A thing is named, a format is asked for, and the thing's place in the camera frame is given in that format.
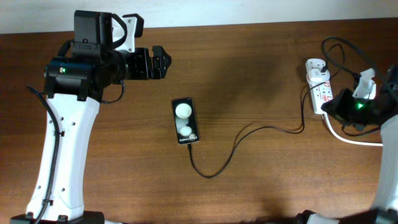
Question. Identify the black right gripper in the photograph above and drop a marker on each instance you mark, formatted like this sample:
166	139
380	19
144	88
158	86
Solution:
333	107

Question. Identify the white power strip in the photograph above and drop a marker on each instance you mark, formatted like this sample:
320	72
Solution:
320	92

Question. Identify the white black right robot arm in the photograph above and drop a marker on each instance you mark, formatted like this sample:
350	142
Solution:
386	195

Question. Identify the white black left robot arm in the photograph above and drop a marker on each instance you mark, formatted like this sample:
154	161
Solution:
101	53

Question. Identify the white charger adapter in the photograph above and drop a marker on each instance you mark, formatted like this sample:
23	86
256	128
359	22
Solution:
317	76

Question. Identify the black Galaxy flip phone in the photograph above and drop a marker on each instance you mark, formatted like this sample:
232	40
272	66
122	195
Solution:
185	121

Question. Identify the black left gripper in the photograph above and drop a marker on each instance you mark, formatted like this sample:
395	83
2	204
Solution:
143	71

